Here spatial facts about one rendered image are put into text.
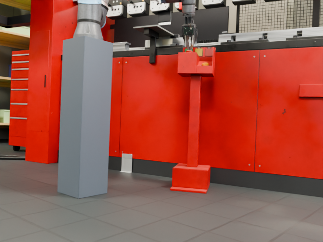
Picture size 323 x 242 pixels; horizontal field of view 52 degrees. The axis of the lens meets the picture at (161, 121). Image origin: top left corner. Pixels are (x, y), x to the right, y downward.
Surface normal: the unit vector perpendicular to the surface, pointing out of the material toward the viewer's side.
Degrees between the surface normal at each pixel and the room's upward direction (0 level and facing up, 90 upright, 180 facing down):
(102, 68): 90
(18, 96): 90
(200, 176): 90
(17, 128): 90
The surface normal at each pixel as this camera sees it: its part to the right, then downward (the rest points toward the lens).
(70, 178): -0.65, -0.02
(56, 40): 0.89, 0.04
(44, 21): -0.45, -0.01
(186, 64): -0.22, 0.00
